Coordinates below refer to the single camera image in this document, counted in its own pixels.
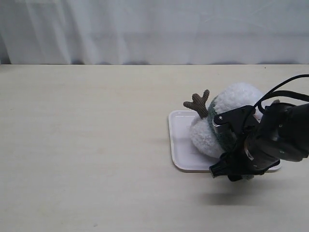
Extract black camera cable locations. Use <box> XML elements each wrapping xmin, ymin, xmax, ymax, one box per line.
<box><xmin>252</xmin><ymin>73</ymin><xmax>309</xmax><ymax>114</ymax></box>

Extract green knitted scarf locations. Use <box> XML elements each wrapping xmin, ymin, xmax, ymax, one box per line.
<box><xmin>206</xmin><ymin>95</ymin><xmax>254</xmax><ymax>181</ymax></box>

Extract white backdrop curtain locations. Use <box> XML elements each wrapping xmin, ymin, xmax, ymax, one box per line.
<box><xmin>0</xmin><ymin>0</ymin><xmax>309</xmax><ymax>65</ymax></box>

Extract white plush snowman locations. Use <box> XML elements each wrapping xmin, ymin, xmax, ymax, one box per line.
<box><xmin>183</xmin><ymin>82</ymin><xmax>264</xmax><ymax>158</ymax></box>

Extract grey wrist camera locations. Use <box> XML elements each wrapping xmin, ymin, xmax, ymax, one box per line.
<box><xmin>212</xmin><ymin>105</ymin><xmax>259</xmax><ymax>135</ymax></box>

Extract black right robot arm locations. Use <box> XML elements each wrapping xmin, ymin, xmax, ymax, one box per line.
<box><xmin>209</xmin><ymin>103</ymin><xmax>309</xmax><ymax>182</ymax></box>

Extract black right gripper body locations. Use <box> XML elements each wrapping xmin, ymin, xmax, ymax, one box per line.
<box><xmin>227</xmin><ymin>134</ymin><xmax>280</xmax><ymax>182</ymax></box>

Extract white square plastic tray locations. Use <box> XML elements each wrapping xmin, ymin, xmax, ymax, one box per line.
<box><xmin>168</xmin><ymin>110</ymin><xmax>282</xmax><ymax>173</ymax></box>

